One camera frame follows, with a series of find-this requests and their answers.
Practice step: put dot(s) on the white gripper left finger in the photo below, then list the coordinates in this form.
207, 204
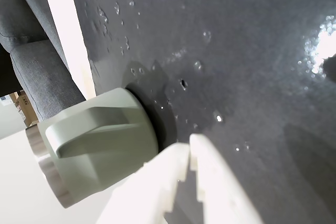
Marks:
155, 182

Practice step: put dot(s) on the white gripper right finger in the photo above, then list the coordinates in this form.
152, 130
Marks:
218, 182

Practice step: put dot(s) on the dark grey table mat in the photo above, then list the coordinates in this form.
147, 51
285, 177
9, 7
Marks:
236, 51

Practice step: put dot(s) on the brown cardboard box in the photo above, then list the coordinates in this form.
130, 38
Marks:
26, 108

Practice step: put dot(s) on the grey fabric chair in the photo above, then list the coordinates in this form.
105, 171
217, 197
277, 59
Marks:
34, 58

